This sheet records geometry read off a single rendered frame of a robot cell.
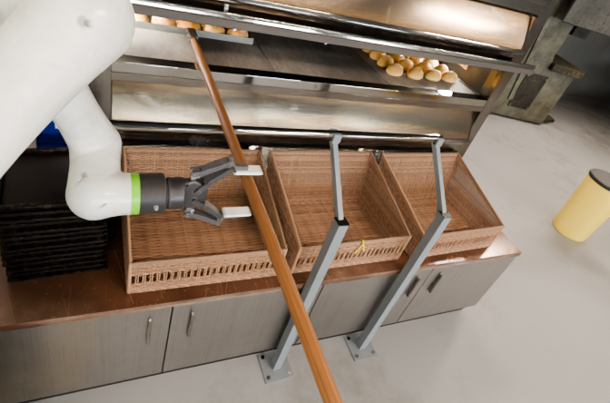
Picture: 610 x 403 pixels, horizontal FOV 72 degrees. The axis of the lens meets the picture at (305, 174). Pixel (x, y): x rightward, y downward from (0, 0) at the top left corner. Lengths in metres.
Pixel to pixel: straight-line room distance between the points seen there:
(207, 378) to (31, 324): 0.83
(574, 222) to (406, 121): 2.44
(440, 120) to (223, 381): 1.64
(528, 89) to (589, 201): 2.48
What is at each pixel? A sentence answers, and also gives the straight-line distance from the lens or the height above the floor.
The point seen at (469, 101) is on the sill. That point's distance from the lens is 2.34.
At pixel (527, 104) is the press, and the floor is 0.26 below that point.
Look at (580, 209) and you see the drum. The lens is 4.22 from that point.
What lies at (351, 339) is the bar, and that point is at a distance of 2.37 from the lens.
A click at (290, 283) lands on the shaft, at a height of 1.20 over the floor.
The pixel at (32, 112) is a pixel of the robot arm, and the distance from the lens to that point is 0.57.
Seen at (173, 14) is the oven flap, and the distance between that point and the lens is 1.36.
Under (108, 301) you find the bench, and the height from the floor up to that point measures 0.58.
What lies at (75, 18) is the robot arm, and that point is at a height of 1.64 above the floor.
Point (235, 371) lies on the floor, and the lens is 2.11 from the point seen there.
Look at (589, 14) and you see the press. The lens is 5.89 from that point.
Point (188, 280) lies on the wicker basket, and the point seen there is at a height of 0.61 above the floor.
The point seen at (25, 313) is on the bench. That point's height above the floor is 0.58.
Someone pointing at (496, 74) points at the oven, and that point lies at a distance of 2.42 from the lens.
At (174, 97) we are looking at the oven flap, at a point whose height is 1.05.
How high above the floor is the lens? 1.84
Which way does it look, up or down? 34 degrees down
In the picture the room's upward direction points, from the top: 20 degrees clockwise
